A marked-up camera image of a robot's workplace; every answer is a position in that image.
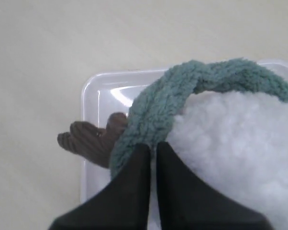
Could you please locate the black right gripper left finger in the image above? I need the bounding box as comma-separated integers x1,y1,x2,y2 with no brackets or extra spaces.
49,144,151,230

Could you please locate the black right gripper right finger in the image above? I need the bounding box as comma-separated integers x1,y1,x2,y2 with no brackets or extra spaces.
157,142,272,230

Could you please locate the white plush snowman toy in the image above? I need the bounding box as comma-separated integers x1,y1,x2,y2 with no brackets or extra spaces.
57,92,288,230

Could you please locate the green fluffy scarf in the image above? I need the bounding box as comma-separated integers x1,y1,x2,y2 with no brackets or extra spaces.
110,58,288,178

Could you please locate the white plastic tray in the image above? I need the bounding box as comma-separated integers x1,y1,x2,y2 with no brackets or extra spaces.
79,58,288,206

